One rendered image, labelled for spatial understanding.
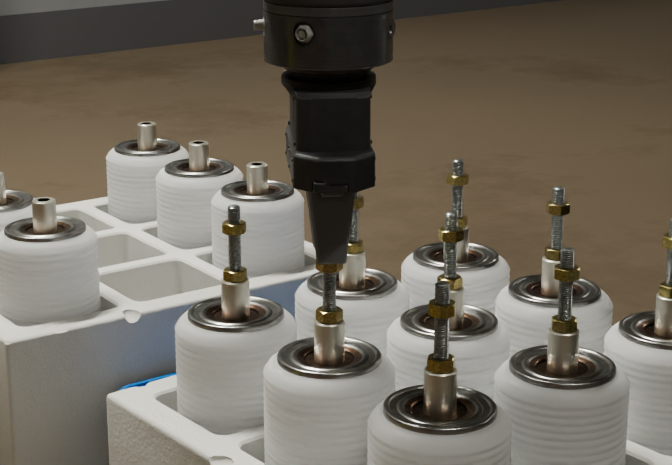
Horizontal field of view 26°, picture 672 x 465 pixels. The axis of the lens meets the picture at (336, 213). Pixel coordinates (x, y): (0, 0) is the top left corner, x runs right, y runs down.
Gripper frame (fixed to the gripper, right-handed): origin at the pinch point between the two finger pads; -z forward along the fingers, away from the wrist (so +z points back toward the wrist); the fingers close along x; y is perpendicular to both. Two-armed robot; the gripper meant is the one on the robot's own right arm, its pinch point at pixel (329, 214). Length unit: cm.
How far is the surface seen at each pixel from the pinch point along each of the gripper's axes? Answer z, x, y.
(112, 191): -15, 64, 20
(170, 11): -28, 292, 18
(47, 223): -10.0, 33.6, 23.5
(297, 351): -10.6, 0.9, 2.3
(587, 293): -10.7, 11.6, -22.0
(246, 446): -18.5, 1.9, 6.1
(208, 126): -36, 191, 9
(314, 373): -10.6, -3.5, 1.3
